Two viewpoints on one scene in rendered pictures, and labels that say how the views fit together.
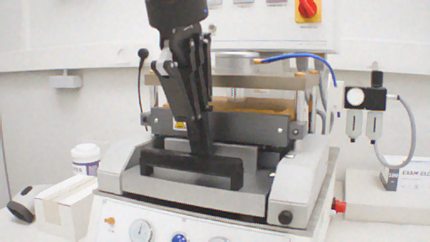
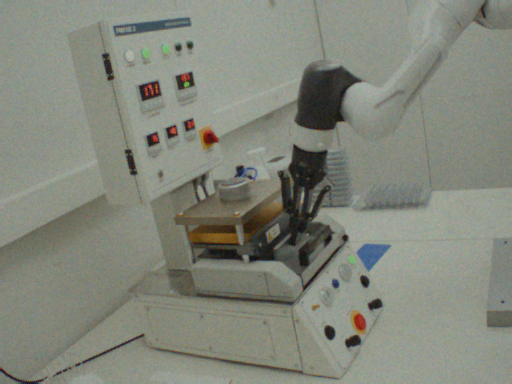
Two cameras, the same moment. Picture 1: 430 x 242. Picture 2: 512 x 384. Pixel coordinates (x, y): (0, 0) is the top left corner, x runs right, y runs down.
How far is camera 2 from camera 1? 128 cm
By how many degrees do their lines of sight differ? 79
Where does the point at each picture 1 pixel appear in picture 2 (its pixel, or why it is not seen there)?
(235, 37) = (175, 176)
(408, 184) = not seen: hidden behind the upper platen
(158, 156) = (312, 246)
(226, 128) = (284, 224)
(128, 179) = (304, 275)
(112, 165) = (291, 278)
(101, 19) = not seen: outside the picture
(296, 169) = (326, 219)
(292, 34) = (203, 160)
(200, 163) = (322, 235)
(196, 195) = (324, 254)
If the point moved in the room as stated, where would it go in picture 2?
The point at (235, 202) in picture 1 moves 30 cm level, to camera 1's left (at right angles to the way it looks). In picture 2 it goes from (333, 245) to (340, 306)
